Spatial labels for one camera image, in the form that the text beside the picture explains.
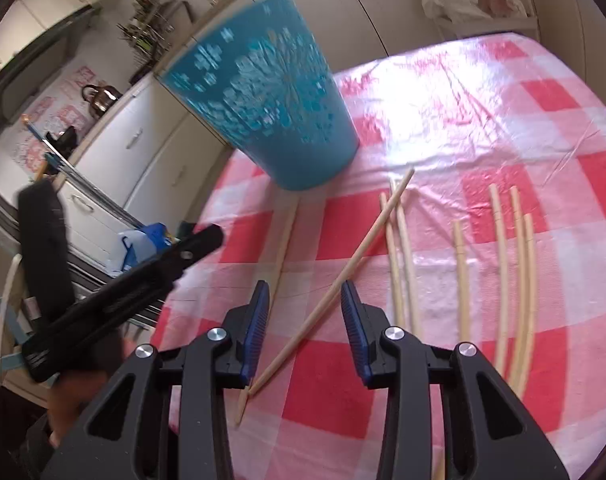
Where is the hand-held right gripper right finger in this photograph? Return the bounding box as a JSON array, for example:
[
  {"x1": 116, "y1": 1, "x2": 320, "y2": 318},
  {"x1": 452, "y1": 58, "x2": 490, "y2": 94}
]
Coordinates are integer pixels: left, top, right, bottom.
[{"x1": 340, "y1": 280, "x2": 568, "y2": 480}]

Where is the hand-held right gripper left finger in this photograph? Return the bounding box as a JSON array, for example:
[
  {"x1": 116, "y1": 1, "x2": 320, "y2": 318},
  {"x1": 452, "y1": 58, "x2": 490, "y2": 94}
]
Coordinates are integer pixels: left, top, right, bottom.
[{"x1": 42, "y1": 280, "x2": 271, "y2": 480}]

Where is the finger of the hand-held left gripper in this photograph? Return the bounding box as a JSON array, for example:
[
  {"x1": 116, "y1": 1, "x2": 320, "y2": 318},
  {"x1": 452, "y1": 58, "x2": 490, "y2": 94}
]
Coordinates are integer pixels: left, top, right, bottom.
[{"x1": 73, "y1": 225, "x2": 225, "y2": 334}]

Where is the wooden chopstick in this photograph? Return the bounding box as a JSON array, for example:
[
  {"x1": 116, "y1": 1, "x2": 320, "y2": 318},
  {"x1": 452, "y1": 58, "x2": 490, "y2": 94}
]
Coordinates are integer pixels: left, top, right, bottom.
[
  {"x1": 518, "y1": 212, "x2": 538, "y2": 398},
  {"x1": 433, "y1": 221, "x2": 472, "y2": 480},
  {"x1": 379, "y1": 192, "x2": 406, "y2": 323},
  {"x1": 389, "y1": 177, "x2": 420, "y2": 336},
  {"x1": 509, "y1": 186, "x2": 528, "y2": 391},
  {"x1": 248, "y1": 167, "x2": 416, "y2": 396},
  {"x1": 235, "y1": 199, "x2": 300, "y2": 427}
]

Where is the teal cutout plastic basket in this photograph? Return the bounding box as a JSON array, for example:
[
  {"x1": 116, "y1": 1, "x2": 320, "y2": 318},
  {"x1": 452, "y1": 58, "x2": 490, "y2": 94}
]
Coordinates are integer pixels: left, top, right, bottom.
[{"x1": 155, "y1": 0, "x2": 360, "y2": 192}]

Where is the metal dish rack with utensils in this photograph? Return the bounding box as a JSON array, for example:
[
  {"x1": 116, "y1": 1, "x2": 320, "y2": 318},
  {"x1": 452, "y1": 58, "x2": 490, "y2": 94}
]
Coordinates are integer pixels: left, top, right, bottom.
[{"x1": 117, "y1": 0, "x2": 194, "y2": 86}]

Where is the person's left hand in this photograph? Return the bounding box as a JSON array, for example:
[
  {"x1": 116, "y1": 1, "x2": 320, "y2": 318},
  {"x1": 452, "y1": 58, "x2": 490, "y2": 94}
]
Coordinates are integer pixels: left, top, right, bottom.
[{"x1": 47, "y1": 337, "x2": 137, "y2": 450}]

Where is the blue white plastic bag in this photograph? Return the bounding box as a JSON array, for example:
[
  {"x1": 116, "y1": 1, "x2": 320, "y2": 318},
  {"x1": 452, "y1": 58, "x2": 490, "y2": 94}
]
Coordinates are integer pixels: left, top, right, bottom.
[{"x1": 108, "y1": 222, "x2": 176, "y2": 276}]

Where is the copper kettle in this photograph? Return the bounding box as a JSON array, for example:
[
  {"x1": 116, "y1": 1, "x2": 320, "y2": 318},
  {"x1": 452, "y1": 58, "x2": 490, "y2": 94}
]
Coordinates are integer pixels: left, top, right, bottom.
[{"x1": 80, "y1": 82, "x2": 124, "y2": 120}]

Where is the black range hood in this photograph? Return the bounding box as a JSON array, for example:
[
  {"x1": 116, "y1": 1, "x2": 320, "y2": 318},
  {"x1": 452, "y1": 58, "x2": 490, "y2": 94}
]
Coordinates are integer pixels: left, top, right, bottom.
[{"x1": 0, "y1": 4, "x2": 104, "y2": 106}]

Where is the red white checked tablecloth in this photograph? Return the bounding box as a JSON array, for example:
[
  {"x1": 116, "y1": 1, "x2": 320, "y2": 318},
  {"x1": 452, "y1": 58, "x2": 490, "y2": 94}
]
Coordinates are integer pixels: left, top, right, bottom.
[{"x1": 153, "y1": 32, "x2": 606, "y2": 480}]

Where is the white chair frame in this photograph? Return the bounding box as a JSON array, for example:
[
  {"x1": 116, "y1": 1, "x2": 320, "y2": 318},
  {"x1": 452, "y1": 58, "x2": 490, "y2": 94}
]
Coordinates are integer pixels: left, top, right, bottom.
[{"x1": 0, "y1": 254, "x2": 26, "y2": 378}]

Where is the blue handled tool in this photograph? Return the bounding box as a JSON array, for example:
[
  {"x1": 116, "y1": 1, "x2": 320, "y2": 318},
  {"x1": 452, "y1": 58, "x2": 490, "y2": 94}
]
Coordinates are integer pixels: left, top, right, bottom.
[{"x1": 24, "y1": 116, "x2": 57, "y2": 173}]

